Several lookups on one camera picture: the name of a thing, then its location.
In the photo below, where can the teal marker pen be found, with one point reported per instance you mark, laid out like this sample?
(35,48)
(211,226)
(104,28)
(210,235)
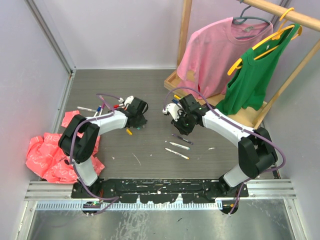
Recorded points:
(179,145)

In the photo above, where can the yellow pen cap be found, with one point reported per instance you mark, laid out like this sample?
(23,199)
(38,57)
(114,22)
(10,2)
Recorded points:
(129,132)

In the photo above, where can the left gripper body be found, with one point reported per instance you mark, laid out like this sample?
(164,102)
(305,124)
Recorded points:
(140,121)

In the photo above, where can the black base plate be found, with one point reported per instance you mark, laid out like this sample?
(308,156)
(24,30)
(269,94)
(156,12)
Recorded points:
(160,191)

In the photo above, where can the white silver marker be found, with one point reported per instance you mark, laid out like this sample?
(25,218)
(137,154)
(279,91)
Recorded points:
(85,109)

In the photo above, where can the blue cap marker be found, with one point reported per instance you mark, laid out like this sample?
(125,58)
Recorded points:
(97,111)

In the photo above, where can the cable duct rail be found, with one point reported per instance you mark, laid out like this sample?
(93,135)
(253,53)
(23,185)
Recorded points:
(95,206)

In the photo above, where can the red crumpled plastic bag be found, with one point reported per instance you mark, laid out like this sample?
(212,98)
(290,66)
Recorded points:
(47,160)

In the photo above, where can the green tank top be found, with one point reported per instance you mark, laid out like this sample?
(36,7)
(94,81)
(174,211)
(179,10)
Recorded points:
(249,84)

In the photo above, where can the purple cap white marker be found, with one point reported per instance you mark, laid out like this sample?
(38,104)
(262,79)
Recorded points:
(101,109)

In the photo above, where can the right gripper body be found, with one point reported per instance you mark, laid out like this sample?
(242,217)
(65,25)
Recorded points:
(184,123)

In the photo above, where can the yellow hanger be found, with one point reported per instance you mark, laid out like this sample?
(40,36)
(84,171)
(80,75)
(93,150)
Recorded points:
(275,36)

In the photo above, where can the pink t-shirt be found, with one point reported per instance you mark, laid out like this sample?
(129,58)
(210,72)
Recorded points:
(215,57)

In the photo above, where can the yellow marker pen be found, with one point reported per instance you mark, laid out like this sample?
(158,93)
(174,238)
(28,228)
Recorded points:
(177,153)

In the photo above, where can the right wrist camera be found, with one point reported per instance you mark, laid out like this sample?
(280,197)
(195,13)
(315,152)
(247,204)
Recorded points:
(175,110)

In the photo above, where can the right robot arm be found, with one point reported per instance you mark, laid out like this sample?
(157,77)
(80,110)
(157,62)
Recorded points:
(256,153)

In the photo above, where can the wooden clothes rack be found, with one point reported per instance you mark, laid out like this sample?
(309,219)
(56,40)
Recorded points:
(248,117)

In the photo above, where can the purple marker pen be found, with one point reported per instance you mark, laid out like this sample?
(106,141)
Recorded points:
(182,138)

